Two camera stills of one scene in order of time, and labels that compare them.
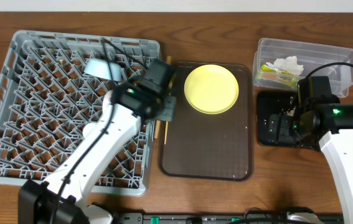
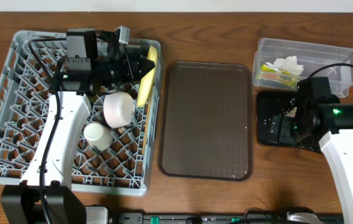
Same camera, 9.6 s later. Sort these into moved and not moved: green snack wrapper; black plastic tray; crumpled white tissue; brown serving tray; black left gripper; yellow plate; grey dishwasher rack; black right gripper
Moved: black left gripper; yellow plate
Not moved: black plastic tray; grey dishwasher rack; brown serving tray; black right gripper; green snack wrapper; crumpled white tissue
